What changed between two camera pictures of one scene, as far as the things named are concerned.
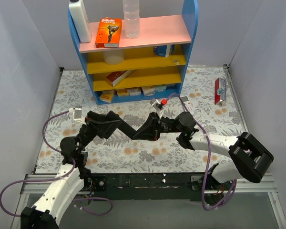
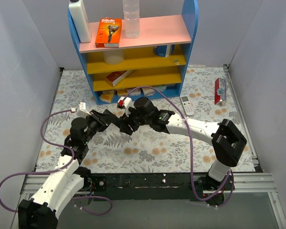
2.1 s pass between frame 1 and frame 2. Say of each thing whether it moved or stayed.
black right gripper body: moved
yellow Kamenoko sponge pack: stayed
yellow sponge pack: stayed
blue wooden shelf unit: stayed
